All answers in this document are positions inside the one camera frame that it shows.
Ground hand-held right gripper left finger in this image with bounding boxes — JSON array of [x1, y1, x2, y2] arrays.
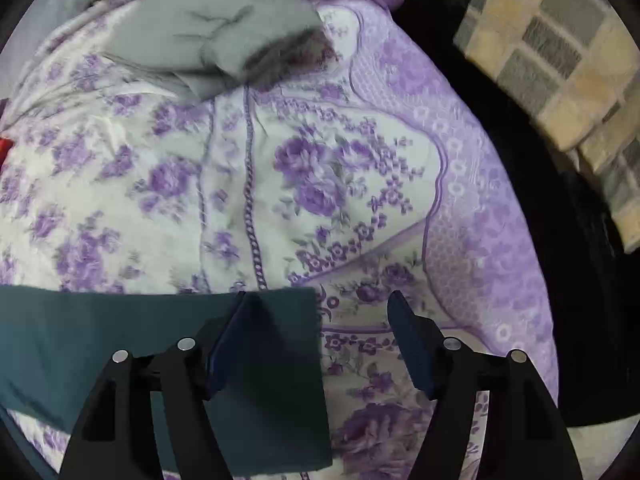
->
[[59, 291, 247, 480]]

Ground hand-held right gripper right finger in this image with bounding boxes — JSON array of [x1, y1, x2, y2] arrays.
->
[[387, 290, 584, 480]]

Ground teal pants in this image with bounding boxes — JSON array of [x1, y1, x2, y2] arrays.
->
[[0, 285, 334, 478]]

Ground purple floral bedsheet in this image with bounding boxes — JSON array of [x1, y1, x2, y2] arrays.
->
[[0, 0, 561, 480]]

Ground checkered beige grey curtain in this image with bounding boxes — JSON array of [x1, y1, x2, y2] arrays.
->
[[452, 0, 640, 254]]

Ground folded grey garment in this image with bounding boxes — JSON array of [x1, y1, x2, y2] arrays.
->
[[102, 0, 337, 100]]

